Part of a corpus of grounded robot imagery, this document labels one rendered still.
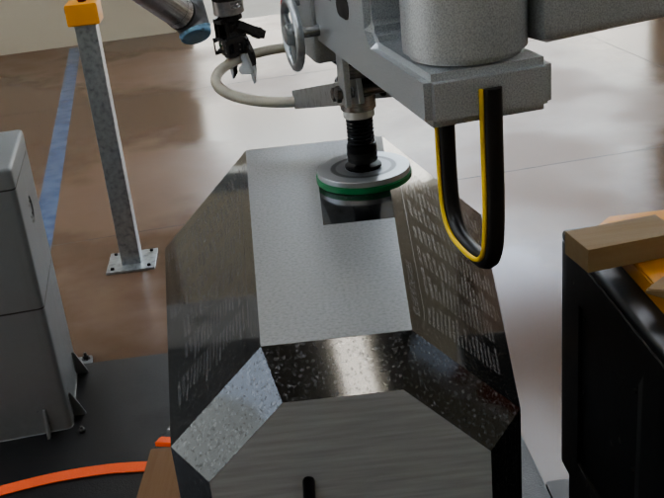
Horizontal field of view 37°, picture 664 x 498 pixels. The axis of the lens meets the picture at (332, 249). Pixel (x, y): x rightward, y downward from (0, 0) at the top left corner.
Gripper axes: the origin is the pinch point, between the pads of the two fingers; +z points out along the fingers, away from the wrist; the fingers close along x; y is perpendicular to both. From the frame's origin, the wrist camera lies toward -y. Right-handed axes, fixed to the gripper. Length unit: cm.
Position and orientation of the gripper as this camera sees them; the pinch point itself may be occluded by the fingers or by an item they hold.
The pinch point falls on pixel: (245, 77)
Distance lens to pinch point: 303.5
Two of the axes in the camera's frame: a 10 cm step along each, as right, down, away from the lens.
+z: 1.2, 8.8, 4.7
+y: -7.2, 4.0, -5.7
